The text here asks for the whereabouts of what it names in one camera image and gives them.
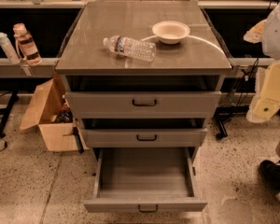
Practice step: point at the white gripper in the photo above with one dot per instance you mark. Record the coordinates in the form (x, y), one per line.
(277, 33)

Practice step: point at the clear plastic water bottle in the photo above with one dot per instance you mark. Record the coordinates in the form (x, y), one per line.
(128, 47)

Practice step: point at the grey drawer cabinet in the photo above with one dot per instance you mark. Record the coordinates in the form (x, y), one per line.
(143, 74)

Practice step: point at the grey top drawer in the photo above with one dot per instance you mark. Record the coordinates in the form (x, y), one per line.
(143, 105)

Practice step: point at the grey drawer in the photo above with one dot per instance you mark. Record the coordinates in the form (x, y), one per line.
(144, 137)
(145, 180)
(143, 105)

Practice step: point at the grey middle drawer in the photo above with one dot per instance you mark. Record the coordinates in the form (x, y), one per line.
(144, 137)

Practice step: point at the grey bottom drawer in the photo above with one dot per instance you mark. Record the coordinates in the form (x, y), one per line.
(145, 180)

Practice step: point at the pink striped bottle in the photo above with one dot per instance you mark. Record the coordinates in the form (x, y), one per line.
(25, 45)

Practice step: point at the white tube bottle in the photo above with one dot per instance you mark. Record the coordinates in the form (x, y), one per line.
(8, 49)

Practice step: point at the black table leg right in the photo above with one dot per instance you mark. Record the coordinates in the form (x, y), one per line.
(224, 114)

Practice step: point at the black table leg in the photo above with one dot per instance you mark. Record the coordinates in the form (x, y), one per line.
(4, 112)
(224, 114)

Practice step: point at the white paper bowl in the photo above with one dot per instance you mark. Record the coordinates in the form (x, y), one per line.
(170, 32)

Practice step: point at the black shoe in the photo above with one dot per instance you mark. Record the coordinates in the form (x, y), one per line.
(271, 172)

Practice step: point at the cardboard box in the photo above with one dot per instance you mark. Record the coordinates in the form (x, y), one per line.
(46, 111)

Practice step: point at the black table leg left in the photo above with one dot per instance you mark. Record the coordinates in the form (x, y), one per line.
(4, 112)

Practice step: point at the black handled tool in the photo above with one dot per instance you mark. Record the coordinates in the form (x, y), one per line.
(80, 147)

